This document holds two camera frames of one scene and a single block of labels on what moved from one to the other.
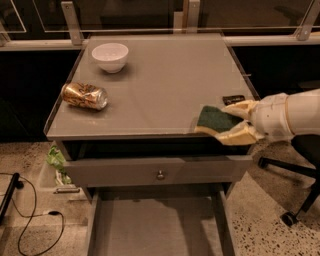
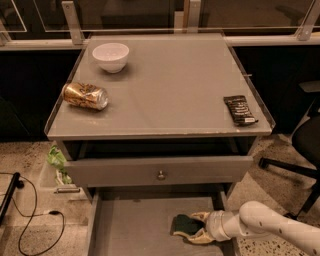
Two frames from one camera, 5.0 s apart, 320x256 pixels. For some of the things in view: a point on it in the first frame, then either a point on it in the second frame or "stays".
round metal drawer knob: (161, 176) stays
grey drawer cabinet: (125, 122) stays
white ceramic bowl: (111, 56) stays
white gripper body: (270, 116) → (213, 225)
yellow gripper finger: (241, 109) → (201, 215)
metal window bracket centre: (193, 16) stays
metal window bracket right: (306, 25) stays
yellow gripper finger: (245, 135) → (200, 237)
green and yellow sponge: (213, 121) → (185, 224)
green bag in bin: (55, 157) stays
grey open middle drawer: (182, 220) stays
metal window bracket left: (72, 23) stays
